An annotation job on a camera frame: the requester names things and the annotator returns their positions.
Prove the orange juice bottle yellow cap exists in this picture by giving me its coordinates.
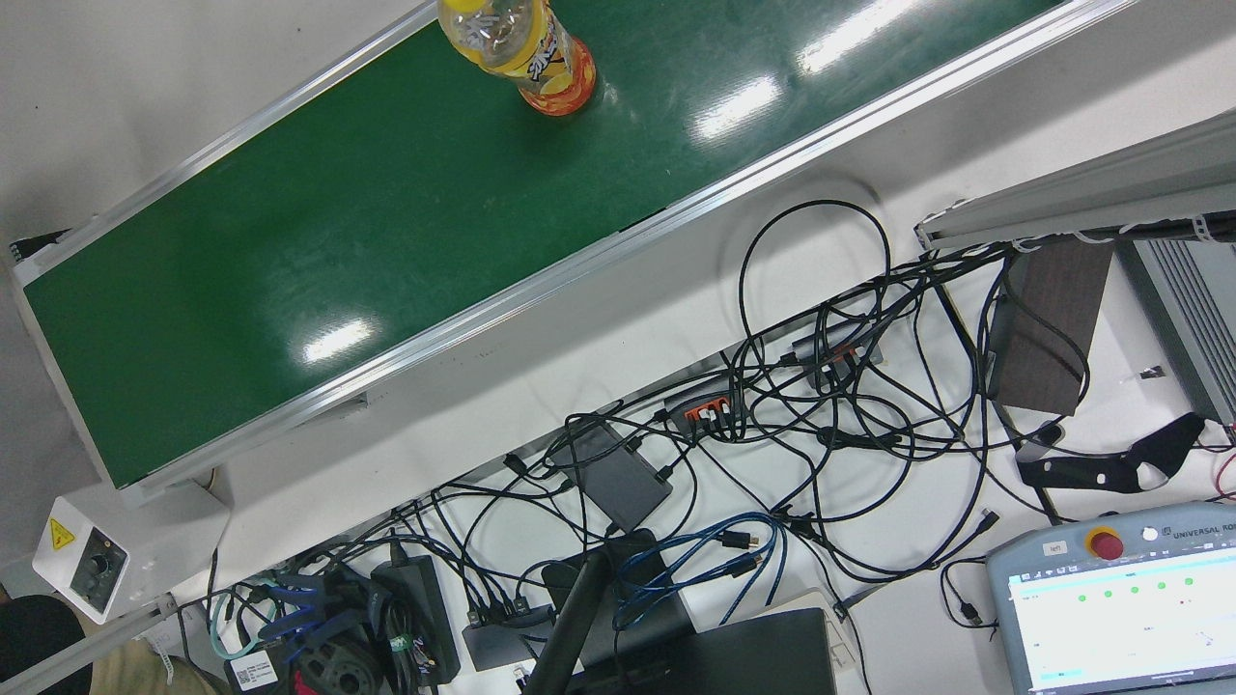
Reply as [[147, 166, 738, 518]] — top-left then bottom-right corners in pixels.
[[437, 0, 598, 118]]

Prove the black orange USB hub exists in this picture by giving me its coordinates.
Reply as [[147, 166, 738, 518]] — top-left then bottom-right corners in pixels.
[[661, 378, 747, 438]]

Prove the dark grey flat box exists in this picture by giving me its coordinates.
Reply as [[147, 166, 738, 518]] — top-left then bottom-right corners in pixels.
[[554, 421, 676, 535]]

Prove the grey USB hub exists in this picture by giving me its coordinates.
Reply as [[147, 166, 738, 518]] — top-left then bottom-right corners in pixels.
[[789, 322, 885, 378]]

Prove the green conveyor belt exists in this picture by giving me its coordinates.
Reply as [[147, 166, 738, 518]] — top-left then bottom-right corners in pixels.
[[8, 0, 1140, 509]]

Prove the black Huawei monitor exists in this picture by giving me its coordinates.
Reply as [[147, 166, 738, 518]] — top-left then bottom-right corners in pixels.
[[521, 529, 841, 695]]

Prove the black docking hub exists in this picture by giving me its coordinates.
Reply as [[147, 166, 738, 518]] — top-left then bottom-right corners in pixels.
[[461, 602, 557, 675]]

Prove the black power adapter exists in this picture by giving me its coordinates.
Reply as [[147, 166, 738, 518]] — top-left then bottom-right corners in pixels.
[[370, 554, 464, 689]]

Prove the black metal flange part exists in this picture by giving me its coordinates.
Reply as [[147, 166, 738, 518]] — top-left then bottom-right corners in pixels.
[[285, 570, 393, 695]]

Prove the dark brown wooden block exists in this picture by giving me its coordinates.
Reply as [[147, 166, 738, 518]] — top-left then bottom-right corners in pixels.
[[989, 238, 1117, 419]]

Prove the white label tag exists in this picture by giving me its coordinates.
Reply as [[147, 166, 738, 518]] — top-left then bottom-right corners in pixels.
[[223, 648, 282, 692]]

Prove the white conveyor control box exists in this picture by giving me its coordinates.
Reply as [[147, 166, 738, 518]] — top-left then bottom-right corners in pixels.
[[31, 479, 234, 626]]

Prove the grey teach pendant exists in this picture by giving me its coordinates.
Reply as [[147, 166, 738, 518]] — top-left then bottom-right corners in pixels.
[[985, 499, 1236, 695]]

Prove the ribbed grey power box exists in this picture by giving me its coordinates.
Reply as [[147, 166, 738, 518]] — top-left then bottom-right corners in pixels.
[[1117, 236, 1236, 429]]

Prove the black looping cable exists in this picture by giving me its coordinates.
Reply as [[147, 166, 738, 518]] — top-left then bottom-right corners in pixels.
[[737, 199, 893, 455]]

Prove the blue cable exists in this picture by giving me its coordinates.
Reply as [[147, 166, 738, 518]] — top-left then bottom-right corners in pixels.
[[612, 511, 789, 630]]

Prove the aluminium profile post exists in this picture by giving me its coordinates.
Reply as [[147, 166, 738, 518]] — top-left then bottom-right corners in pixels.
[[913, 108, 1236, 255]]

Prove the black flat bracket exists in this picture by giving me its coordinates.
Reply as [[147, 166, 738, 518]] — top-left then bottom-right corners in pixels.
[[1015, 412, 1209, 496]]

